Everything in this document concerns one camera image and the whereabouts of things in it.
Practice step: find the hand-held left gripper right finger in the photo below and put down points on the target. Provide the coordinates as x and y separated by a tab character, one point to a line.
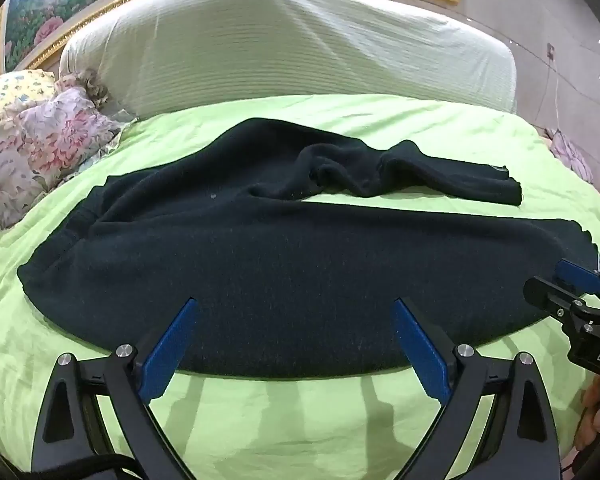
420	350

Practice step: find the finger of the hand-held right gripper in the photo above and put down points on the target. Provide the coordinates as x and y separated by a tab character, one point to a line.
550	295
577	275

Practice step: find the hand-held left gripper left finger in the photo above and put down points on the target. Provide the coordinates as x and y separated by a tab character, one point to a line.
172	345

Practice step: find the black pants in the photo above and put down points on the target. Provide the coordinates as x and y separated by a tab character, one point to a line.
280	270

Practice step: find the person's right hand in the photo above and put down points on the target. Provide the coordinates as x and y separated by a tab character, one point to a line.
597	417

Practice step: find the green bed sheet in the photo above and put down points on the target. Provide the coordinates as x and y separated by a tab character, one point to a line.
290	425

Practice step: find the pink floral pillow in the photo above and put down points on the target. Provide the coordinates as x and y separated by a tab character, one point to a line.
45	145

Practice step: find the yellow floral pillow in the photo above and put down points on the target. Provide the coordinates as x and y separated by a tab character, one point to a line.
15	91

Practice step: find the white striped headboard cover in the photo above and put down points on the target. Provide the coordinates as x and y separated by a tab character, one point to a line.
280	50

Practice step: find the gold framed landscape painting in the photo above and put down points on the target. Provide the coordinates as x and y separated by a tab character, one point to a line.
40	5

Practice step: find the wall socket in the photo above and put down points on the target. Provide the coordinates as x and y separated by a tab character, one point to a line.
550	51

